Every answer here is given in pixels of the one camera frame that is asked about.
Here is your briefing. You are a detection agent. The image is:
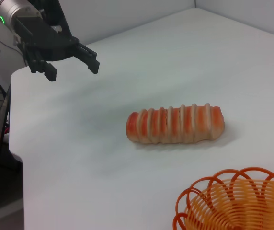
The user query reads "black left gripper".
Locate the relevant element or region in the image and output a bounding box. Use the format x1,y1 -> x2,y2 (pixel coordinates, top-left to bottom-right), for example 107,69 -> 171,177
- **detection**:
13,16 -> 101,83

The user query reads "orange striped bread loaf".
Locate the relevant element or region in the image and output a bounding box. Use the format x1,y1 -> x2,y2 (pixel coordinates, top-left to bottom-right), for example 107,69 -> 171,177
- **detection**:
126,103 -> 226,145

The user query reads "orange woven plastic basket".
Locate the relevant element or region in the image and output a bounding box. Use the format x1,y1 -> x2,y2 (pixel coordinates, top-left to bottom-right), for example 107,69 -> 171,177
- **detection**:
172,167 -> 274,230

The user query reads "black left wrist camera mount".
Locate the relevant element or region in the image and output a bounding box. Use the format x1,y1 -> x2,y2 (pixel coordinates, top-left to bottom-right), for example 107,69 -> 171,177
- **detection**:
40,0 -> 72,38

